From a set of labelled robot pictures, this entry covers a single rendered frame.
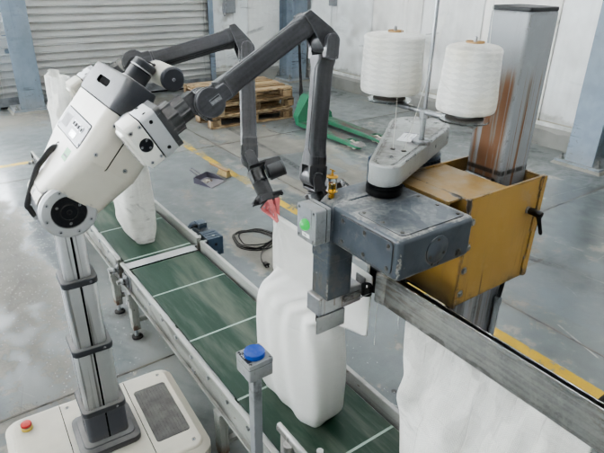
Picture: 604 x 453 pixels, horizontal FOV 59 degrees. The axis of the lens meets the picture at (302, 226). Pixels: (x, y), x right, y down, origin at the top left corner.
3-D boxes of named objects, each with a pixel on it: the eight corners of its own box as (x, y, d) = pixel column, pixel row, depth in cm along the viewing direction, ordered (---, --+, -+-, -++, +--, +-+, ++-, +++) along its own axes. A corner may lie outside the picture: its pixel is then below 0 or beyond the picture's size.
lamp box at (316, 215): (297, 235, 132) (297, 201, 128) (311, 230, 135) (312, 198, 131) (315, 246, 127) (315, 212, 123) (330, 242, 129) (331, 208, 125)
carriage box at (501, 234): (387, 270, 160) (397, 171, 146) (461, 241, 178) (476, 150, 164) (452, 309, 142) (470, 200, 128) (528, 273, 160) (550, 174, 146)
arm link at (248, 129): (237, 54, 196) (238, 39, 185) (253, 55, 197) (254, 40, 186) (240, 169, 190) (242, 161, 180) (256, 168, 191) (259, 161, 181)
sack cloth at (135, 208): (107, 219, 338) (89, 105, 307) (140, 212, 349) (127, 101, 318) (130, 249, 303) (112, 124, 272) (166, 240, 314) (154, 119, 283)
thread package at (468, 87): (421, 110, 131) (430, 39, 124) (459, 103, 139) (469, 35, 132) (470, 123, 121) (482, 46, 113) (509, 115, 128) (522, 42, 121)
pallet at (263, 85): (184, 94, 714) (183, 83, 708) (263, 85, 772) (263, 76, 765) (207, 106, 652) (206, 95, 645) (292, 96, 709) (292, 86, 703)
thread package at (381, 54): (347, 93, 151) (350, 28, 143) (390, 86, 159) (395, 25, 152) (388, 104, 138) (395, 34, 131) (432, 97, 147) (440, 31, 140)
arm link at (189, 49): (242, 31, 197) (243, 16, 187) (255, 64, 196) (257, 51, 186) (122, 66, 188) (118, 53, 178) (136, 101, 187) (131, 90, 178)
